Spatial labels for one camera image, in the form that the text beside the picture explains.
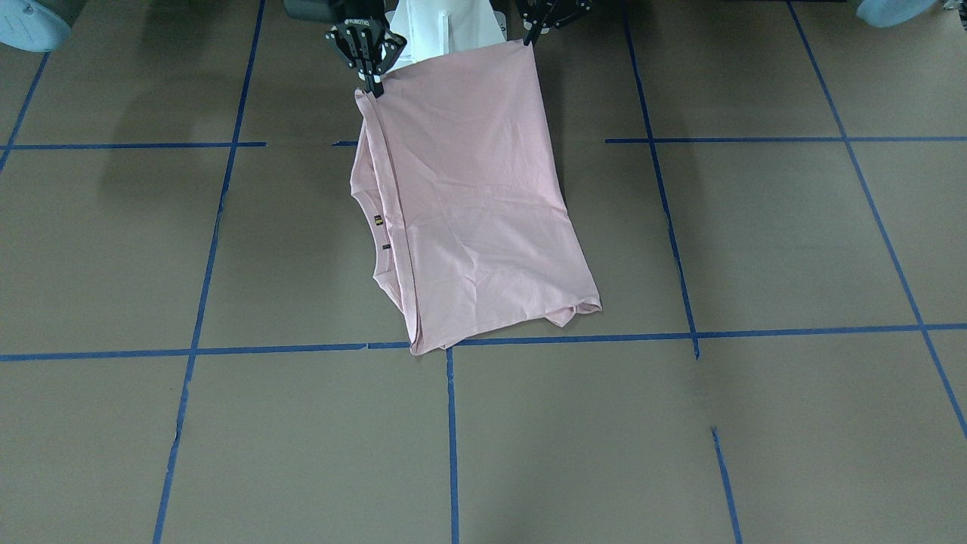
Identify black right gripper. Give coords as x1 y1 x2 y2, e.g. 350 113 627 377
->
326 1 407 97

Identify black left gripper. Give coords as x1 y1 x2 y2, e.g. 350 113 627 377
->
517 1 594 46

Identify pink t-shirt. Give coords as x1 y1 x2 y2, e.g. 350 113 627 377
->
350 40 602 356

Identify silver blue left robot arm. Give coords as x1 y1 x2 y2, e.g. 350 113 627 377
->
512 1 939 45

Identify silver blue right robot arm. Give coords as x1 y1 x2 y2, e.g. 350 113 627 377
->
1 1 407 97

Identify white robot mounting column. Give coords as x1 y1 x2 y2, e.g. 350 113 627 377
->
386 1 508 71

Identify brown paper table cover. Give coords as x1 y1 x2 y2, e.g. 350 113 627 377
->
0 0 967 544

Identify blue tape grid lines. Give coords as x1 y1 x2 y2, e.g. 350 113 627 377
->
0 0 967 544

